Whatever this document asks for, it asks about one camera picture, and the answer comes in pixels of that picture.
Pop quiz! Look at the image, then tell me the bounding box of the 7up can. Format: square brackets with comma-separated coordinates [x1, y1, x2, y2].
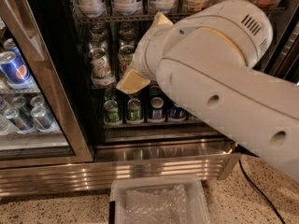
[89, 48, 112, 79]
[118, 45, 135, 77]

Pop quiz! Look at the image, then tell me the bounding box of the left blue pepsi can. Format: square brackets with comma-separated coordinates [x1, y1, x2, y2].
[149, 97, 164, 120]

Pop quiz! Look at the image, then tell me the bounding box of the black power cable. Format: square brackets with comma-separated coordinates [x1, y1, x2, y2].
[238, 160, 287, 224]

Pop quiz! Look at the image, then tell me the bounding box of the front middle 7up can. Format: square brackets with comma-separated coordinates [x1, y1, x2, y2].
[118, 45, 135, 77]

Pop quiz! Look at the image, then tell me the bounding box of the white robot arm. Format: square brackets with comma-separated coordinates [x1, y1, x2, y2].
[117, 0, 299, 181]

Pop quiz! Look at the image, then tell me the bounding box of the large pepsi can behind glass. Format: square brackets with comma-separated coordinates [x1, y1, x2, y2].
[0, 51, 31, 84]

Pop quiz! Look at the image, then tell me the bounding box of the left green soda can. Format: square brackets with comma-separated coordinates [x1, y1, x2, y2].
[104, 100, 121, 123]

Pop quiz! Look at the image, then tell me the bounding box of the blue pepsi can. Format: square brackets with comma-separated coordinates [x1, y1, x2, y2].
[170, 104, 186, 119]
[149, 97, 164, 120]

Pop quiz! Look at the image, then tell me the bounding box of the silver can behind glass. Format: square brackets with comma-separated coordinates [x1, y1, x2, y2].
[4, 107, 33, 132]
[31, 105, 55, 130]

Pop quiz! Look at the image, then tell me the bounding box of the clear plastic bin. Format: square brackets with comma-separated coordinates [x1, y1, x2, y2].
[108, 175, 210, 224]

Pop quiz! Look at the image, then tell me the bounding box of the green soda can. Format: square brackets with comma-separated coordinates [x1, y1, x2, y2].
[127, 98, 142, 121]
[104, 100, 121, 123]

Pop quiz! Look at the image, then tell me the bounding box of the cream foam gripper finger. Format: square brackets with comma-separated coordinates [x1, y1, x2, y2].
[152, 12, 173, 26]
[116, 67, 150, 94]

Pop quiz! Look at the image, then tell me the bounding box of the middle blue pepsi can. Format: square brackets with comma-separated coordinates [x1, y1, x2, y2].
[170, 104, 186, 119]

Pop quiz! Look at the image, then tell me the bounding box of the front left 7up can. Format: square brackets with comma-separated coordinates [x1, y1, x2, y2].
[89, 48, 112, 79]

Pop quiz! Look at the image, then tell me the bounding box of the stainless glass fridge door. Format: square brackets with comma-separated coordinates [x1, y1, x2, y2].
[0, 0, 93, 169]

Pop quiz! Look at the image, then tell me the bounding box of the bubble wrap sheet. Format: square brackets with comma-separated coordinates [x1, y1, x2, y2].
[124, 184, 190, 224]

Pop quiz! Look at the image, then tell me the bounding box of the stainless steel fridge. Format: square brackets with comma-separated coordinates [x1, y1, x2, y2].
[0, 0, 299, 198]

